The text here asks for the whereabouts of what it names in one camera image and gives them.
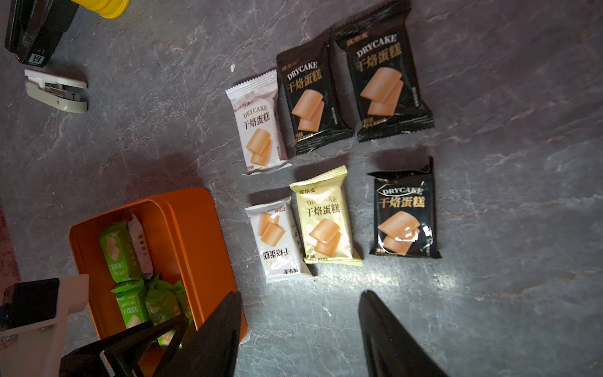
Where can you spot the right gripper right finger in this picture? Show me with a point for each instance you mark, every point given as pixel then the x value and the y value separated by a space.
pixel 388 347

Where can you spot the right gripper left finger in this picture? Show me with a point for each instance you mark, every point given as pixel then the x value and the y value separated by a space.
pixel 213 349

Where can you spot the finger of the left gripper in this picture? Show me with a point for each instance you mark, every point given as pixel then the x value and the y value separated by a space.
pixel 123 353

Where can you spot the green cookie packet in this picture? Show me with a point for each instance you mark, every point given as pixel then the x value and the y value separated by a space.
pixel 165 301
pixel 130 297
pixel 119 253

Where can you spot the white red cookie packet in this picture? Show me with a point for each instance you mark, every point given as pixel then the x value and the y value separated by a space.
pixel 140 246

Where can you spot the orange plastic storage tray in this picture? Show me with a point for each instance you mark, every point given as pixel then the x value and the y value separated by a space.
pixel 185 243

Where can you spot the white cookie packet front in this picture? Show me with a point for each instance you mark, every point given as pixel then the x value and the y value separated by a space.
pixel 278 241

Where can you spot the black cookie packet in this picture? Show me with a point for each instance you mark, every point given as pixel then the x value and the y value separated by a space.
pixel 383 72
pixel 305 74
pixel 405 215

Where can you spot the yellow cookie packet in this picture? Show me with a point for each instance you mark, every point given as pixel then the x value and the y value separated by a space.
pixel 324 219

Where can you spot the white pink cookie packet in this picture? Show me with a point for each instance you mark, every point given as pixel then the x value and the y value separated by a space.
pixel 254 102

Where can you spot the black stapler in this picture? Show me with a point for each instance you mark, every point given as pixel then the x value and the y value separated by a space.
pixel 35 28

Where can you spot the yellow pen cup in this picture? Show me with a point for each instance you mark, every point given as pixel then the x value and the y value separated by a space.
pixel 109 9

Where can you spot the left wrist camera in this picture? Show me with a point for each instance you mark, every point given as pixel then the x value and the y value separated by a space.
pixel 33 323

